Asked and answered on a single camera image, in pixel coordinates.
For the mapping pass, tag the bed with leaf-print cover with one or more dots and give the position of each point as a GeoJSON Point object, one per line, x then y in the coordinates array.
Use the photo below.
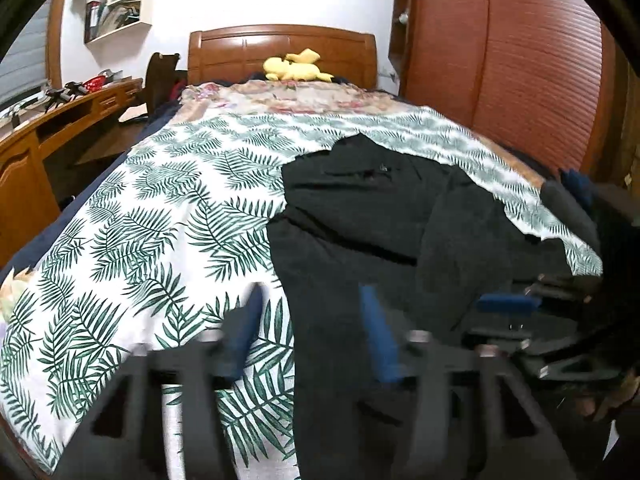
{"type": "Point", "coordinates": [165, 240]}

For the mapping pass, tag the grey window blind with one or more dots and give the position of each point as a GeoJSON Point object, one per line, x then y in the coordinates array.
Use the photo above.
{"type": "Point", "coordinates": [27, 60]}

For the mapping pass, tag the floral print blanket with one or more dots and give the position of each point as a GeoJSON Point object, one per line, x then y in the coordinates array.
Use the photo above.
{"type": "Point", "coordinates": [300, 95]}

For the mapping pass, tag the person's right hand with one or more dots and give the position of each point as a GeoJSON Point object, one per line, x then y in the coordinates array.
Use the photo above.
{"type": "Point", "coordinates": [595, 407]}

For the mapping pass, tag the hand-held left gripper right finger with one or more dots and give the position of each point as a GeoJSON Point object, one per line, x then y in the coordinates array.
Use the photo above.
{"type": "Point", "coordinates": [382, 340]}

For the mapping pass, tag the dark grey cloth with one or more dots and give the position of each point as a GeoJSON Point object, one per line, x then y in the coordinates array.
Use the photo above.
{"type": "Point", "coordinates": [570, 210]}

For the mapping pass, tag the wooden desk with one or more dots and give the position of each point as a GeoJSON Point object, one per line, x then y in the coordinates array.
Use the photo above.
{"type": "Point", "coordinates": [30, 160]}

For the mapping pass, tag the wooden louvered wardrobe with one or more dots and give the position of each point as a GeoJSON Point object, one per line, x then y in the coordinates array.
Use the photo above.
{"type": "Point", "coordinates": [500, 50]}

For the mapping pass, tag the navy blue cloth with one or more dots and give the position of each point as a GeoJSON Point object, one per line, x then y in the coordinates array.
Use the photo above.
{"type": "Point", "coordinates": [577, 185]}

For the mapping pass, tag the black double-breasted coat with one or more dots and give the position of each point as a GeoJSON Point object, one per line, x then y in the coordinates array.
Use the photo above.
{"type": "Point", "coordinates": [370, 240]}

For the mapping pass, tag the dark wooden chair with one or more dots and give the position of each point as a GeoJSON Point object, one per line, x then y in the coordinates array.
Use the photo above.
{"type": "Point", "coordinates": [161, 80]}

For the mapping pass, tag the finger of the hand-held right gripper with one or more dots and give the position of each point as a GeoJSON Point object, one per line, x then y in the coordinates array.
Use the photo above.
{"type": "Point", "coordinates": [500, 340]}
{"type": "Point", "coordinates": [510, 304]}

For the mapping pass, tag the yellow plush toy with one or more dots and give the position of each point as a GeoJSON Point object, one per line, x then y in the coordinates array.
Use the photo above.
{"type": "Point", "coordinates": [295, 67]}

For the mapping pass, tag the black tool on desk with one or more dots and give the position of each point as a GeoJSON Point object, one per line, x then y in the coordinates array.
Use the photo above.
{"type": "Point", "coordinates": [65, 94]}

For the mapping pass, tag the white wall shelf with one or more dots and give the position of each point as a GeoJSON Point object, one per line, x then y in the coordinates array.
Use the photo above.
{"type": "Point", "coordinates": [120, 5]}

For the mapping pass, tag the red basket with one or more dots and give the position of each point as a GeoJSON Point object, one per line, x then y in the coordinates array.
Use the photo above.
{"type": "Point", "coordinates": [95, 83]}

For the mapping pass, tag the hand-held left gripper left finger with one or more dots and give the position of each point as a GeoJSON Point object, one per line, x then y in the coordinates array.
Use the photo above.
{"type": "Point", "coordinates": [240, 330]}

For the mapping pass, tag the wooden bed headboard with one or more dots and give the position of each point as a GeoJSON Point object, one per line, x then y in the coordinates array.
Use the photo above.
{"type": "Point", "coordinates": [240, 55]}

